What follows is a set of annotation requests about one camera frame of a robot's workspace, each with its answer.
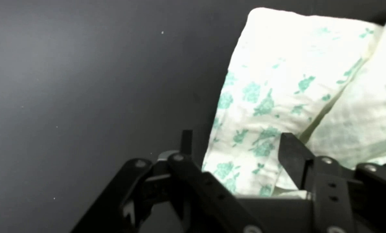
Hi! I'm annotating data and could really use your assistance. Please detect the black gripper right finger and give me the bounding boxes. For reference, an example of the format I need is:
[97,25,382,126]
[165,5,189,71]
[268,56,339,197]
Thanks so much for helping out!
[277,132,386,233]

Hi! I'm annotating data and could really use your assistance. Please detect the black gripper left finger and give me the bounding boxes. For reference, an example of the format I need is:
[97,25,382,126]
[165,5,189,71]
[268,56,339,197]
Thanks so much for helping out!
[70,128,263,233]

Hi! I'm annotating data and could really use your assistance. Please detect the white cloth green floral print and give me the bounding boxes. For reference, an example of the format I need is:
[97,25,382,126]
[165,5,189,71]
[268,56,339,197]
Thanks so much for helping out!
[200,5,386,199]

